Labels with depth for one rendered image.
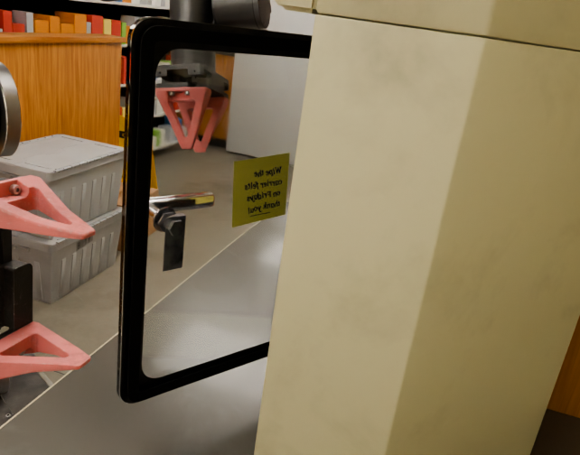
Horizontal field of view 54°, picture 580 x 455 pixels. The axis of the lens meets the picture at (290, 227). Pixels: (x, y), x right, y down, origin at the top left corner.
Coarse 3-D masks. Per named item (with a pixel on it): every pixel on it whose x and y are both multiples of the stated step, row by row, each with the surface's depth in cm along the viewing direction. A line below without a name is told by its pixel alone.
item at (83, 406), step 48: (96, 384) 72; (192, 384) 75; (240, 384) 76; (0, 432) 62; (48, 432) 63; (96, 432) 64; (144, 432) 65; (192, 432) 66; (240, 432) 67; (576, 432) 76
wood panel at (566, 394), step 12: (576, 324) 75; (576, 336) 76; (576, 348) 76; (564, 360) 77; (576, 360) 77; (564, 372) 78; (576, 372) 77; (564, 384) 78; (576, 384) 78; (552, 396) 79; (564, 396) 79; (576, 396) 78; (552, 408) 80; (564, 408) 79; (576, 408) 79
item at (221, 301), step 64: (128, 64) 49; (192, 64) 52; (256, 64) 57; (192, 128) 55; (256, 128) 59; (192, 192) 57; (256, 192) 63; (192, 256) 60; (256, 256) 66; (192, 320) 63; (256, 320) 70
